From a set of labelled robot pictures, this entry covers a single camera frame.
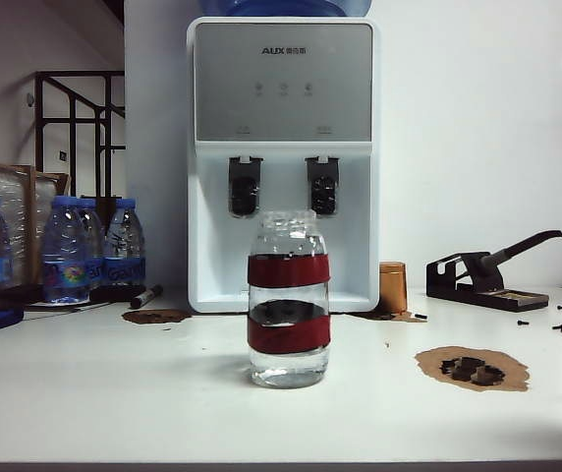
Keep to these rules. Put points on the white AUX water dispenser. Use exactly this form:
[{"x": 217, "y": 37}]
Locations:
[{"x": 281, "y": 98}]

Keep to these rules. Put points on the copper cylindrical canister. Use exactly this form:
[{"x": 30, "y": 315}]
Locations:
[{"x": 393, "y": 287}]

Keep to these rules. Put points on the blue water jug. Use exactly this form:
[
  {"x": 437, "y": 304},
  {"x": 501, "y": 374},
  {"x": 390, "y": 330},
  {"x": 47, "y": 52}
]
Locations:
[{"x": 286, "y": 6}]

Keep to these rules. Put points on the large brown paper patch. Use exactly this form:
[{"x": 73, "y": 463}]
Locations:
[{"x": 428, "y": 366}]

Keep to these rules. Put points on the black stair railing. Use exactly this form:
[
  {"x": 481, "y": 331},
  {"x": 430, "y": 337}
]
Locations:
[{"x": 72, "y": 123}]

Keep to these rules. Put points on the black soldering iron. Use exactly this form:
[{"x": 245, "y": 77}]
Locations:
[{"x": 522, "y": 248}]

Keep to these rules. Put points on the small wall plate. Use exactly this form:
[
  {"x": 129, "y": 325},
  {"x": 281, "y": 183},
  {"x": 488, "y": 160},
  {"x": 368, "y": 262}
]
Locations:
[
  {"x": 62, "y": 155},
  {"x": 29, "y": 99}
]

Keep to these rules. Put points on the black soldering iron stand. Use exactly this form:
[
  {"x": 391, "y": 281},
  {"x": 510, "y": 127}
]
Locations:
[{"x": 487, "y": 295}]

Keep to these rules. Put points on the dark brown round patch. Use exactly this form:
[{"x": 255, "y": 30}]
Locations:
[{"x": 155, "y": 315}]

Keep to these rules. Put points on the wooden frame with plastic wrap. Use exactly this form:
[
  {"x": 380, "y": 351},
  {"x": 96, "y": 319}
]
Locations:
[{"x": 28, "y": 221}]

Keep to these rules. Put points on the black dispenser tap lever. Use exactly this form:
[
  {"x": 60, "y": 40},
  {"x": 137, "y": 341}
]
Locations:
[
  {"x": 244, "y": 187},
  {"x": 322, "y": 187}
]

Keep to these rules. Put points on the clear bottle with red belts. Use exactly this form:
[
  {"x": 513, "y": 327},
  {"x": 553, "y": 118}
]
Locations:
[{"x": 288, "y": 280}]

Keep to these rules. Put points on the black marker pen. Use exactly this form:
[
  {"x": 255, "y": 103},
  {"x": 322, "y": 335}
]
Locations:
[{"x": 146, "y": 296}]

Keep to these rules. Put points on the black jagged piece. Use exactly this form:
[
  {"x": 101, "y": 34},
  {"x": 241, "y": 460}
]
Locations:
[
  {"x": 449, "y": 366},
  {"x": 489, "y": 375},
  {"x": 466, "y": 368}
]

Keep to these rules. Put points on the thin brown flat patch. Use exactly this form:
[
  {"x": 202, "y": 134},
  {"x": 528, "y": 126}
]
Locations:
[{"x": 409, "y": 318}]

